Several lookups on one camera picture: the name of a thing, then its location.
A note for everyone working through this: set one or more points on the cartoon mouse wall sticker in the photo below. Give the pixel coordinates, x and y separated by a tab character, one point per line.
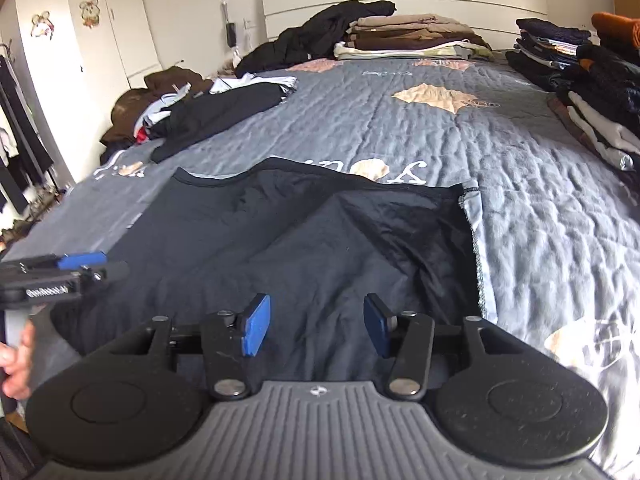
42	25
91	12

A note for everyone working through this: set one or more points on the grey quilted bedspread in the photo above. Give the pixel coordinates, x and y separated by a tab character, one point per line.
525	210

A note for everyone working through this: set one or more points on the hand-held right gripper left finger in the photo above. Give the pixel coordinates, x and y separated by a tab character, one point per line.
257	325

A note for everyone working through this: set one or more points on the row of hanging clothes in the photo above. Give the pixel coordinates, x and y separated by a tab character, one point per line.
20	135

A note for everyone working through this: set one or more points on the stack of folded brown clothes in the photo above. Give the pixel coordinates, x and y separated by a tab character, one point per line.
410	35

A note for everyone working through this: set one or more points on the small red garment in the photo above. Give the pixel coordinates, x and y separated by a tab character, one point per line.
142	135

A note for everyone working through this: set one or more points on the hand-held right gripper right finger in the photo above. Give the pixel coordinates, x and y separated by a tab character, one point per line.
375	325

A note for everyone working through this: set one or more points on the brown coat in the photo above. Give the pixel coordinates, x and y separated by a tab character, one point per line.
160	82

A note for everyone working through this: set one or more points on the black and grey shirt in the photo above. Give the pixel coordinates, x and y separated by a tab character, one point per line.
250	240

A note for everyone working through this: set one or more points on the white wardrobe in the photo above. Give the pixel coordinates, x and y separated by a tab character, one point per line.
75	85

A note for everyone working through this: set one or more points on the black garment with white trim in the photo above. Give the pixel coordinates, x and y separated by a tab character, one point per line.
220	110

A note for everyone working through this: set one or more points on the row of shoes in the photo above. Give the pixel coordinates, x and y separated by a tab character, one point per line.
35	210

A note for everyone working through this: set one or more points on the light blue garment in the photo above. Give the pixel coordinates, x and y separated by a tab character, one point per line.
250	82

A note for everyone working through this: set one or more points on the stack of dark folded clothes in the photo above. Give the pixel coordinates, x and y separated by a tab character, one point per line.
590	90

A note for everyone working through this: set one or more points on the person's left hand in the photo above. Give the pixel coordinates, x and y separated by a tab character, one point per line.
17	365

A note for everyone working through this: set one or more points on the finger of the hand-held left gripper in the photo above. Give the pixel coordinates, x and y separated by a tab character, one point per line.
115	271
80	260

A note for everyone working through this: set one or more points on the black hairbrush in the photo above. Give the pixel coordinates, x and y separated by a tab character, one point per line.
231	33

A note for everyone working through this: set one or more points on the orange knitted scarf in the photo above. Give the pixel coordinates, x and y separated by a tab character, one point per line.
620	27

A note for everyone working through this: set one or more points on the black jacket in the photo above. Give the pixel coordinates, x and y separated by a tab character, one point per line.
310	35

